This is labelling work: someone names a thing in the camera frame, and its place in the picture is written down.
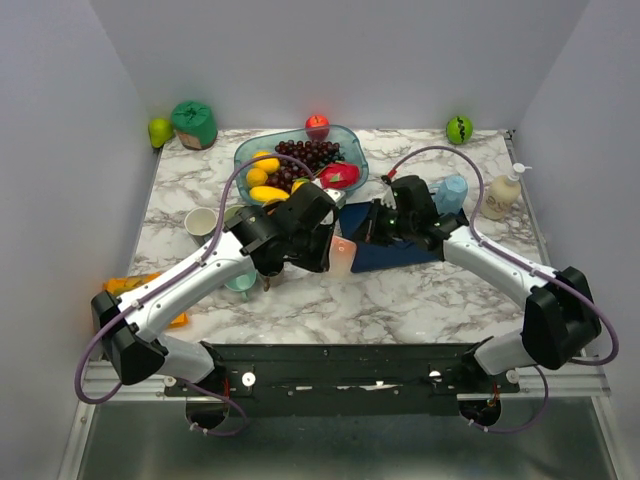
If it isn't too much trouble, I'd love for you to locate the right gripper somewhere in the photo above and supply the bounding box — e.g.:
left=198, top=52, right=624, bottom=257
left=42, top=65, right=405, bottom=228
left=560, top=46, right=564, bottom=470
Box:
left=348, top=198, right=415, bottom=247

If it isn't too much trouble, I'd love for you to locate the pink mug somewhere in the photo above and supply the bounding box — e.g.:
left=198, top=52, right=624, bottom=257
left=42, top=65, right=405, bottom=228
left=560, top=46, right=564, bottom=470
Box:
left=327, top=235, right=357, bottom=278

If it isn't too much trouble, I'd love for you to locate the brown striped mug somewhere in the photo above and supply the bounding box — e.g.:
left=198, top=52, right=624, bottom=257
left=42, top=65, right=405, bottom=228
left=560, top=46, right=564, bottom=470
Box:
left=258, top=268, right=284, bottom=292

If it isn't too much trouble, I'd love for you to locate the light blue faceted mug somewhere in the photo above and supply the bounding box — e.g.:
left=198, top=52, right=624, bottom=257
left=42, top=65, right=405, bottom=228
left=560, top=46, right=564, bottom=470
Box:
left=429, top=175, right=468, bottom=215

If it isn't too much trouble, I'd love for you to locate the sage green mug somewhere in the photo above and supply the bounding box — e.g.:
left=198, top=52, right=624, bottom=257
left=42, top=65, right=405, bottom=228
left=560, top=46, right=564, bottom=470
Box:
left=224, top=271, right=257, bottom=301

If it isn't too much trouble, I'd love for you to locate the light green mug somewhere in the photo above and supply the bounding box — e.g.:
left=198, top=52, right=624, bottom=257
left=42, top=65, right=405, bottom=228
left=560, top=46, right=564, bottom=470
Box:
left=223, top=205, right=244, bottom=223

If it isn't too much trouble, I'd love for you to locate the dark grey blue mug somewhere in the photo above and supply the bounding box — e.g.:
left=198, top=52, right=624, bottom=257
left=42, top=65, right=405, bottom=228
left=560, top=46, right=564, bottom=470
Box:
left=184, top=207, right=217, bottom=247

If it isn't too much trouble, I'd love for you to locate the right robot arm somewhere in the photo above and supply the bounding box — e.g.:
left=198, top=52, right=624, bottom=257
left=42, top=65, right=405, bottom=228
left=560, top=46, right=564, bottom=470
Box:
left=353, top=175, right=602, bottom=392

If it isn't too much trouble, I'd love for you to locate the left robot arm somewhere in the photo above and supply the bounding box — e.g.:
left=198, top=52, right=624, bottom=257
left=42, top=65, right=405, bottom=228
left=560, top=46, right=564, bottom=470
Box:
left=91, top=183, right=345, bottom=395

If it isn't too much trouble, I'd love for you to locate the dark blue tray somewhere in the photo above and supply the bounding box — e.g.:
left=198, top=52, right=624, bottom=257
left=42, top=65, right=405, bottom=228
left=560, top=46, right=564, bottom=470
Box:
left=339, top=202, right=438, bottom=274

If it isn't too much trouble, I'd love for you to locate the red dragon fruit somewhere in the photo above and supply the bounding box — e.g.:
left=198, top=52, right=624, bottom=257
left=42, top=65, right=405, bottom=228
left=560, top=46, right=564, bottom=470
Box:
left=317, top=162, right=360, bottom=190

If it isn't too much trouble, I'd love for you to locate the small yellow fruit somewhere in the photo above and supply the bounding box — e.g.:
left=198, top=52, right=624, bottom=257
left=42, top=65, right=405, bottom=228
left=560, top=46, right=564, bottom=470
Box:
left=290, top=179, right=307, bottom=195

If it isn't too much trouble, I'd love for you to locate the yellow mango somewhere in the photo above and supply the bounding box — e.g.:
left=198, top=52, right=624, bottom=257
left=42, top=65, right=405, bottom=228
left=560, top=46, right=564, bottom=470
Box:
left=249, top=185, right=290, bottom=204

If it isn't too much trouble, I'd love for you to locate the clear blue fruit container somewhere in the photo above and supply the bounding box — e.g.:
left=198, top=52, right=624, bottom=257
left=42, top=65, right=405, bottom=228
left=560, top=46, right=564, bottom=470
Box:
left=234, top=125, right=369, bottom=194

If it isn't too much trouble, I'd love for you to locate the purple grape bunch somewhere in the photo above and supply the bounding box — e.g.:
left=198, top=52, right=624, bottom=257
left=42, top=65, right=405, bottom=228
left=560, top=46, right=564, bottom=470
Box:
left=266, top=140, right=345, bottom=190

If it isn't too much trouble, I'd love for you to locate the orange fruit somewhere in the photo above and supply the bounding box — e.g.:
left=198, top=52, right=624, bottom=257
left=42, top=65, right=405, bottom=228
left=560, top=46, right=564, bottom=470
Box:
left=246, top=168, right=269, bottom=189

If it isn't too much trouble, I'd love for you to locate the yellow lemon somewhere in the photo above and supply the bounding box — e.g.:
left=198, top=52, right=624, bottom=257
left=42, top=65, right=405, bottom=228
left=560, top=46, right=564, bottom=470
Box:
left=252, top=151, right=280, bottom=175

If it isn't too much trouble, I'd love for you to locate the red apple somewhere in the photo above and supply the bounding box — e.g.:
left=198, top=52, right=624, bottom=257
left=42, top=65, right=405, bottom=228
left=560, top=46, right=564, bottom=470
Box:
left=305, top=115, right=330, bottom=142

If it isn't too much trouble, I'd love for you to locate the green striped ball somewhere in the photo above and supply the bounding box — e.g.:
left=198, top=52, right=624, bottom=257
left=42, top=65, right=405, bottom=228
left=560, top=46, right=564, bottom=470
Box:
left=446, top=115, right=474, bottom=145

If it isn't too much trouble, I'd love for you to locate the cream soap pump bottle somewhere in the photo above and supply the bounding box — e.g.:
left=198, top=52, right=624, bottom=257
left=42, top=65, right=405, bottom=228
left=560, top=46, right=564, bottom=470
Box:
left=480, top=163, right=531, bottom=221

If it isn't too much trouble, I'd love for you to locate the green wrapped jar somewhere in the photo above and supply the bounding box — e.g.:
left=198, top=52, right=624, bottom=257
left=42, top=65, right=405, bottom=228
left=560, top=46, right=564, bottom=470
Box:
left=170, top=101, right=218, bottom=150

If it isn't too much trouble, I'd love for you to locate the green pear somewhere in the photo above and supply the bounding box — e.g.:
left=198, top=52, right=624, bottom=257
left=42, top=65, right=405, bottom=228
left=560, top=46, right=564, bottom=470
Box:
left=148, top=117, right=174, bottom=149

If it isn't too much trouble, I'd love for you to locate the orange snack bag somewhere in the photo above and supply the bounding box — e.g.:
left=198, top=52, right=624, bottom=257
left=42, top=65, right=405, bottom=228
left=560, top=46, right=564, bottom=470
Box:
left=103, top=272, right=189, bottom=329

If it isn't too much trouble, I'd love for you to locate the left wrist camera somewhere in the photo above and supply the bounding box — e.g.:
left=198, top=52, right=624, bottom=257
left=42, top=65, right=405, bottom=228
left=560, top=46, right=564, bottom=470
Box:
left=312, top=179, right=347, bottom=225

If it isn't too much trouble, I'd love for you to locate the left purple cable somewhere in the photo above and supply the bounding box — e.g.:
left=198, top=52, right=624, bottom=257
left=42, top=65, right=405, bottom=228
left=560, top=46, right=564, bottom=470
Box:
left=73, top=152, right=319, bottom=405

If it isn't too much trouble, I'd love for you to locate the purple cable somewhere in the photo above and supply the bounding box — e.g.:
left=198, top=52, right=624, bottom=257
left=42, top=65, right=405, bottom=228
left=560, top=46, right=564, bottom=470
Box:
left=382, top=145, right=620, bottom=367
left=73, top=152, right=319, bottom=405

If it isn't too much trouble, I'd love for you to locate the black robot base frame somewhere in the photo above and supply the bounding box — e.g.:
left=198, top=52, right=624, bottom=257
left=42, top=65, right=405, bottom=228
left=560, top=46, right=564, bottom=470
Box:
left=201, top=343, right=519, bottom=418

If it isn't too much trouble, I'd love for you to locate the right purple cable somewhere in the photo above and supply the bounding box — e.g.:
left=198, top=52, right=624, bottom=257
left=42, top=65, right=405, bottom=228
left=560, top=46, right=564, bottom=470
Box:
left=382, top=145, right=620, bottom=367

